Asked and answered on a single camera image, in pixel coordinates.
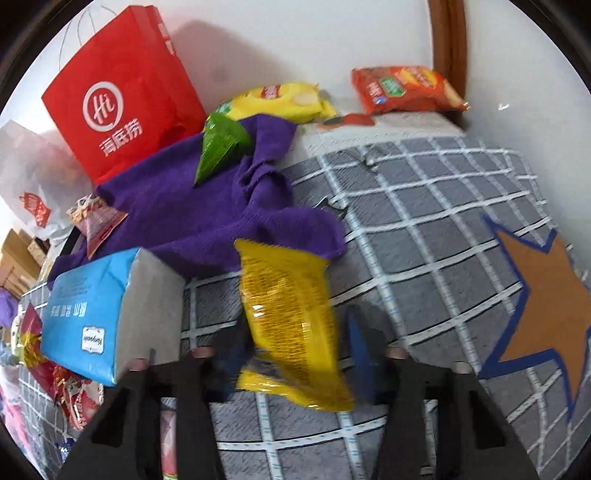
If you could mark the red gold snack packet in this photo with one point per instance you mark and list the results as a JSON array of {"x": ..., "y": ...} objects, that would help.
[{"x": 30, "y": 339}]

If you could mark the grey plaid blanket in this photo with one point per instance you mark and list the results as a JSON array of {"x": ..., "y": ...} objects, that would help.
[{"x": 415, "y": 207}]

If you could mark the white plastic bag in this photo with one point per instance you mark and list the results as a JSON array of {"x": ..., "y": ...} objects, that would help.
[{"x": 32, "y": 175}]

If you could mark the red paper bag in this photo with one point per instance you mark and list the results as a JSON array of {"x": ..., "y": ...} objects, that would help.
[{"x": 124, "y": 92}]

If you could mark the orange chip bag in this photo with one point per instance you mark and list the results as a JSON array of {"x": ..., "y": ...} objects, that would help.
[{"x": 401, "y": 90}]

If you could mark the brown wooden frame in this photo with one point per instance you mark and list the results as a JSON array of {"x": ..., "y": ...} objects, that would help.
[{"x": 448, "y": 41}]

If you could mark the green snack packet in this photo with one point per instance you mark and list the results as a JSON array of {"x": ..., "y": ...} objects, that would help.
[{"x": 217, "y": 147}]

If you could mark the yellow snack packet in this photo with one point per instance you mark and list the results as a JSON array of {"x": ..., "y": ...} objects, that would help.
[{"x": 286, "y": 314}]

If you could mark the pink yellow snack packets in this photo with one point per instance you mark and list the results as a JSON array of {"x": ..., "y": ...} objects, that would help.
[{"x": 99, "y": 221}]

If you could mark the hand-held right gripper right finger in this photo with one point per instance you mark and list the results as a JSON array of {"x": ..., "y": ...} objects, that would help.
[{"x": 364, "y": 360}]

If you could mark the red white snack packet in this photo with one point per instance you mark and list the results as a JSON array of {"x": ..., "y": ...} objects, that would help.
[{"x": 76, "y": 397}]

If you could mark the blue tissue pack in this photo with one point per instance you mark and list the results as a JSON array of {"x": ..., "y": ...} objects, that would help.
[{"x": 87, "y": 314}]

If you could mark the white printed cloth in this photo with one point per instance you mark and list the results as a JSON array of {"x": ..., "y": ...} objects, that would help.
[{"x": 415, "y": 123}]

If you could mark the yellow chip bag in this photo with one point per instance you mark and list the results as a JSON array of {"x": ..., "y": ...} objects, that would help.
[{"x": 281, "y": 99}]

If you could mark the purple cloth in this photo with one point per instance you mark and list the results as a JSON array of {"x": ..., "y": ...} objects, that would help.
[{"x": 175, "y": 203}]

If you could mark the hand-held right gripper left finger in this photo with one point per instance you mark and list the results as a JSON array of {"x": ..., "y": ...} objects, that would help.
[{"x": 228, "y": 364}]

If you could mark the cardboard box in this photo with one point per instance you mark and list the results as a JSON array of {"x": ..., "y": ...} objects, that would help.
[{"x": 16, "y": 263}]

